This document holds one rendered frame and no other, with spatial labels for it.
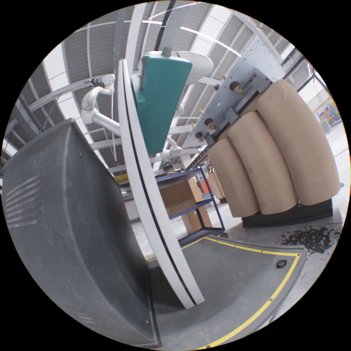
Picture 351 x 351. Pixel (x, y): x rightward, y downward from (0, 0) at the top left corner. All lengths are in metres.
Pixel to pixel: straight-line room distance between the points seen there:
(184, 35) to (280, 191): 10.45
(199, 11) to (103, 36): 6.46
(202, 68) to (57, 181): 0.68
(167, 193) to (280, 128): 1.13
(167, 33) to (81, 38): 6.76
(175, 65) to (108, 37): 9.08
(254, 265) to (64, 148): 0.58
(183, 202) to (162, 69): 1.08
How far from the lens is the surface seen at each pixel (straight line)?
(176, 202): 1.13
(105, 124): 1.08
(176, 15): 4.41
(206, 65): 0.67
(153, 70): 0.43
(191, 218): 1.79
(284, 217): 1.25
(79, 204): 0.22
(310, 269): 0.82
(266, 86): 1.06
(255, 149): 1.01
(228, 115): 1.21
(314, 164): 0.92
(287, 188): 1.03
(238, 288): 0.40
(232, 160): 1.22
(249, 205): 1.25
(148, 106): 0.50
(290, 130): 0.92
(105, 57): 9.64
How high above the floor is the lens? 0.63
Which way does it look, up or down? 13 degrees up
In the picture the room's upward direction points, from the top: 20 degrees counter-clockwise
